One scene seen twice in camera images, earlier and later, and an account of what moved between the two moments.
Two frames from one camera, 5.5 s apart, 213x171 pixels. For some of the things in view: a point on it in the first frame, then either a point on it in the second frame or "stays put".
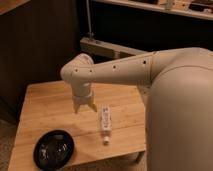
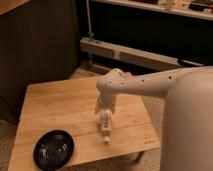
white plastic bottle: x=106 y=123 stays put
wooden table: x=50 y=106 stays put
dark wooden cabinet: x=37 y=39 stays put
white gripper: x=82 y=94 → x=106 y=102
